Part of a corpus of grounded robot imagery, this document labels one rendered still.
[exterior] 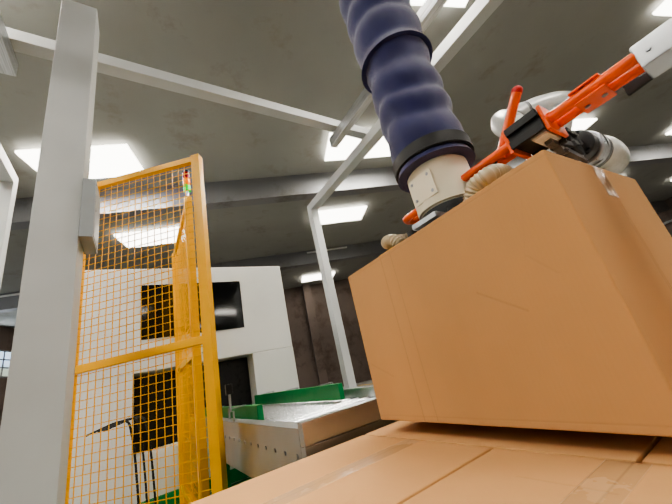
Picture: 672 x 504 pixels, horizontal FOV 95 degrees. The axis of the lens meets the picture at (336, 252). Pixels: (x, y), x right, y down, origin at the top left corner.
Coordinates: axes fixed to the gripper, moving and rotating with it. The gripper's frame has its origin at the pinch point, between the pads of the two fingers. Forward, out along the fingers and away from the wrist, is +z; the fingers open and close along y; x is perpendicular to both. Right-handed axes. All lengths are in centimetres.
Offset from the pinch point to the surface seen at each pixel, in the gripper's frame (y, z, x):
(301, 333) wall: -109, -447, 1071
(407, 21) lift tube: -55, 4, 15
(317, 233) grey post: -158, -158, 350
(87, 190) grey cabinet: -60, 93, 134
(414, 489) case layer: 56, 38, 24
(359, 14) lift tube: -69, 11, 25
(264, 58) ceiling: -288, -40, 194
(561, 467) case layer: 56, 24, 10
